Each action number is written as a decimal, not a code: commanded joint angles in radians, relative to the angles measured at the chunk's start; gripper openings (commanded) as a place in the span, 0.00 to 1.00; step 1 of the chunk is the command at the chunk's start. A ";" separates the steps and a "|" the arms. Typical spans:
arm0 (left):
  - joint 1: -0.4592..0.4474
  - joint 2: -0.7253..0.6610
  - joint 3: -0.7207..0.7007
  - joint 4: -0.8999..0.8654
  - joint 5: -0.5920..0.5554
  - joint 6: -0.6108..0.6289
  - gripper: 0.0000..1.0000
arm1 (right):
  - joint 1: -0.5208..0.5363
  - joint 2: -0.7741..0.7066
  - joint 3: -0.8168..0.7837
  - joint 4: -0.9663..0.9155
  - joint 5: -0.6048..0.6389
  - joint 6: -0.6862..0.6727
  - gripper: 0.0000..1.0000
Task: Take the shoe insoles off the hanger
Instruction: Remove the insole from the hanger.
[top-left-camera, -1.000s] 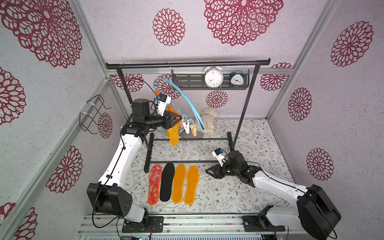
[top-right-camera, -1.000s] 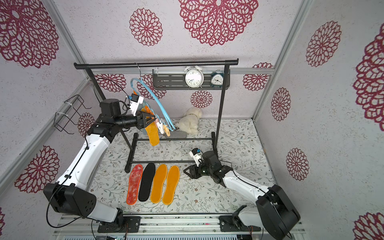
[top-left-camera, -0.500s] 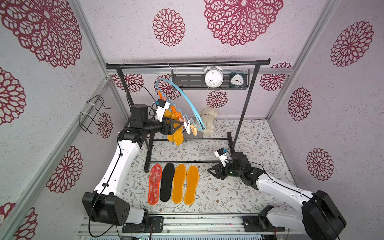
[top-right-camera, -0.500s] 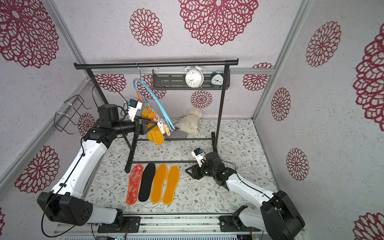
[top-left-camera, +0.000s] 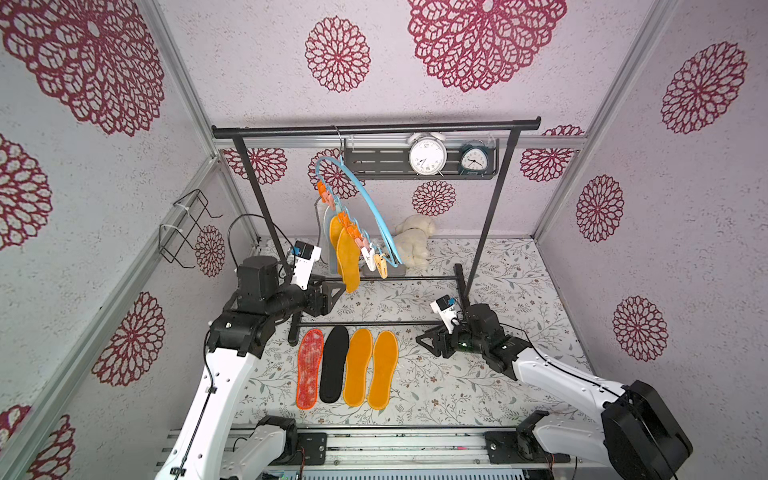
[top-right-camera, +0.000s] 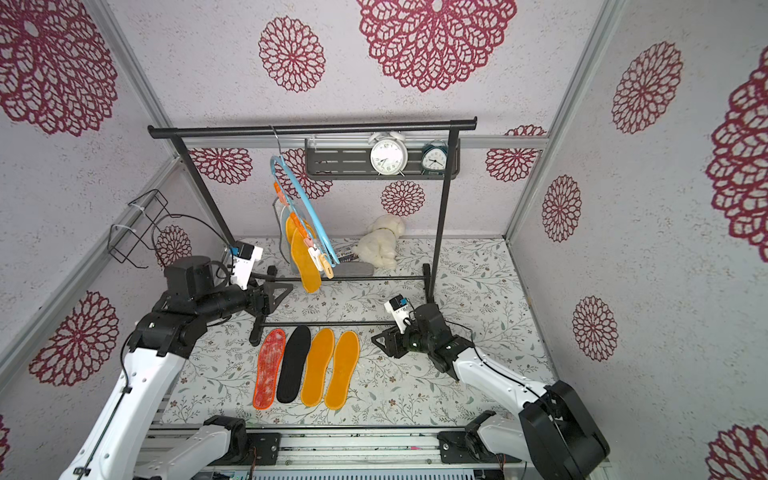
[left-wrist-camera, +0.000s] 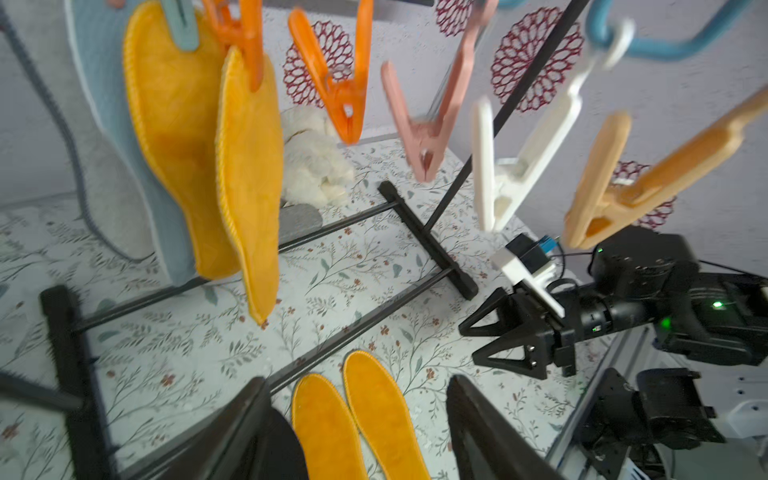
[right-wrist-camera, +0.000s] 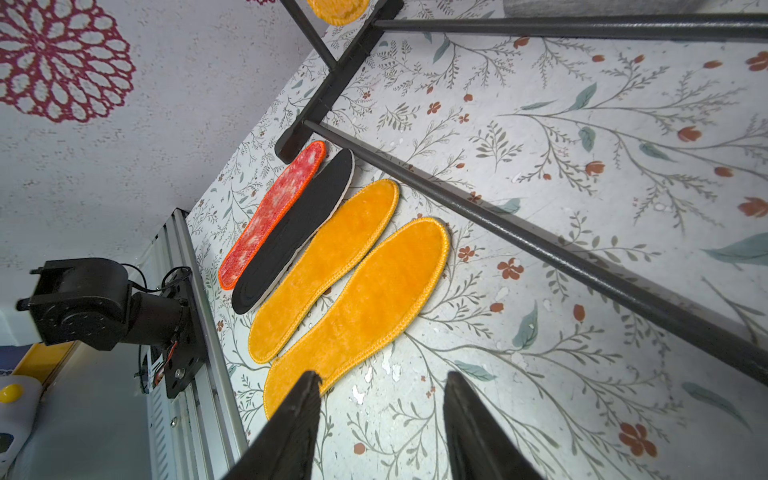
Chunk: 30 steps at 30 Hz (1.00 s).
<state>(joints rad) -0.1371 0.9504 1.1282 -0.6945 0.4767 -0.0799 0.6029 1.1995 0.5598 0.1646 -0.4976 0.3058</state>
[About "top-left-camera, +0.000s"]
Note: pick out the red gel insole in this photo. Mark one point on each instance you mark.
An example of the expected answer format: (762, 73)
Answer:
(309, 360)

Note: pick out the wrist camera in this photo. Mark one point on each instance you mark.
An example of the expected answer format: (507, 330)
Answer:
(305, 256)
(446, 308)

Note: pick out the cream plush toy dog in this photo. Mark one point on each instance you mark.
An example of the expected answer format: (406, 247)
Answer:
(411, 237)

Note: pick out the blue round clip hanger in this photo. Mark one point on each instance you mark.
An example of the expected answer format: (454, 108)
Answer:
(376, 258)

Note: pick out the orange insole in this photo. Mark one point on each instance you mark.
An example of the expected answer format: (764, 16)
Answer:
(346, 250)
(385, 360)
(358, 357)

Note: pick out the black metal clothes rack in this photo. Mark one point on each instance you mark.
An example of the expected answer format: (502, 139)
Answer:
(238, 135)

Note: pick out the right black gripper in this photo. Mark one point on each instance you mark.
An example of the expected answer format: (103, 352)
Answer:
(449, 341)

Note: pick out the green alarm clock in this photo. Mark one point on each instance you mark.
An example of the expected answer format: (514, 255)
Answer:
(474, 159)

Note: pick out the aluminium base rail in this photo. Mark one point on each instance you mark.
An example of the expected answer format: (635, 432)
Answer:
(418, 453)

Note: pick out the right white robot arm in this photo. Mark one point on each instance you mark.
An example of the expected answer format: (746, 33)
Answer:
(630, 428)

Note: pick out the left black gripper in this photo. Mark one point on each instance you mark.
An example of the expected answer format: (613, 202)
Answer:
(325, 303)

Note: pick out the hanging orange insole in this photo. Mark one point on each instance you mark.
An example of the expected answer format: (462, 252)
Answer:
(346, 250)

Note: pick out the white alarm clock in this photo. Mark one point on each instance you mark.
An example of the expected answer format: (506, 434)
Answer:
(427, 153)

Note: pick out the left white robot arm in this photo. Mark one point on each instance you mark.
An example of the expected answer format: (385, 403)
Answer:
(235, 342)

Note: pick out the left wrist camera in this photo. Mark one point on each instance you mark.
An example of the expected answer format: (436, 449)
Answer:
(305, 256)

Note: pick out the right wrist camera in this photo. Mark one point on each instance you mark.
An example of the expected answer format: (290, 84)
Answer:
(446, 308)

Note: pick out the black insole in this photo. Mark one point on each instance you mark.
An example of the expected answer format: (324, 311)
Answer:
(333, 365)

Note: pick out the black wire wall basket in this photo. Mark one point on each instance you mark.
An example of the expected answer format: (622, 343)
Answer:
(174, 237)

